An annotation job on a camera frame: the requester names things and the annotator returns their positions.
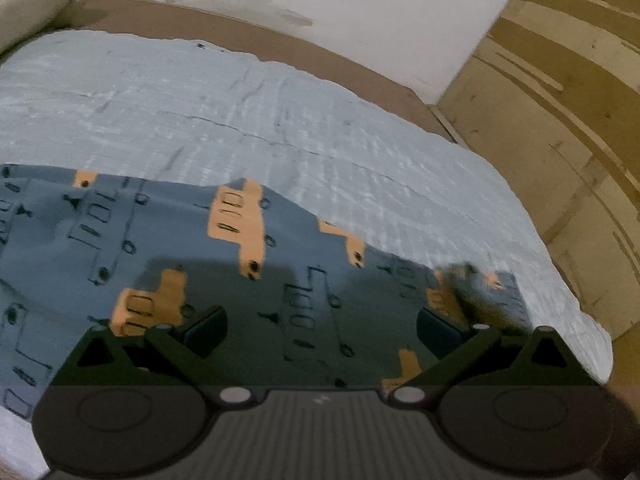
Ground blue pants with orange print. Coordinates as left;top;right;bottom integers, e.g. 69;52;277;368
1;165;532;419

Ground light blue quilted bedspread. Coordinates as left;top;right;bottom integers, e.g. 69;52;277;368
1;30;612;479

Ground plywood wardrobe panel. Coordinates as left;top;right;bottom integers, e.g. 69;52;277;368
438;0;639;386

